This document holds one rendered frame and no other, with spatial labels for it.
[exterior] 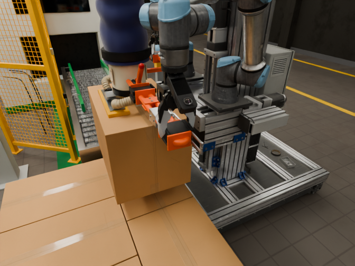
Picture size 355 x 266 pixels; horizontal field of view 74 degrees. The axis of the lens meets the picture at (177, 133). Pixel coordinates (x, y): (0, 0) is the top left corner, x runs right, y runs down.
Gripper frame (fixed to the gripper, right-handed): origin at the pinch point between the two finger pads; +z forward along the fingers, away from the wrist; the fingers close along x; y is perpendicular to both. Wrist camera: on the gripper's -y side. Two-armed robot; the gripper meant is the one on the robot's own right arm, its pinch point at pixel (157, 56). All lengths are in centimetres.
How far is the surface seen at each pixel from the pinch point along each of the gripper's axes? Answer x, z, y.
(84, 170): -57, 66, 9
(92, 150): -50, 62, -6
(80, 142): -57, 61, -18
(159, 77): 23, 35, -64
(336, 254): 90, 121, 100
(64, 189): -70, 67, 22
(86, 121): -49, 67, -64
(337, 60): 549, 106, -240
